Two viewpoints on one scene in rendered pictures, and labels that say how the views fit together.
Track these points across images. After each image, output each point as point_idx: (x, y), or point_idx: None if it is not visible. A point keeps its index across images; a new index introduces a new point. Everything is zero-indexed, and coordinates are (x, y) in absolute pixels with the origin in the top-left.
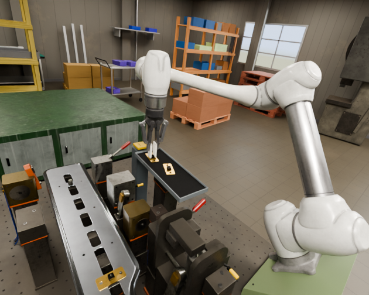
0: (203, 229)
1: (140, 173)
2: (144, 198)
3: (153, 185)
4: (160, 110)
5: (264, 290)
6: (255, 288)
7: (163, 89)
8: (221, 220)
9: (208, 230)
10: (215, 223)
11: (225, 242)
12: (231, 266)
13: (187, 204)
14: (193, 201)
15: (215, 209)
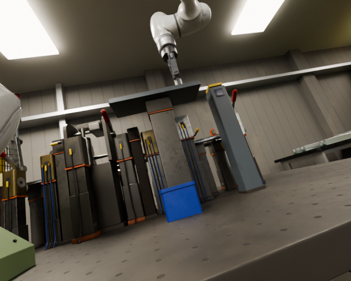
0: (180, 227)
1: (216, 121)
2: (233, 160)
3: (349, 170)
4: (161, 53)
5: None
6: (11, 235)
7: (154, 38)
8: (188, 246)
9: (173, 231)
10: (185, 237)
11: (113, 253)
12: (72, 257)
13: (280, 199)
14: (300, 200)
15: (258, 231)
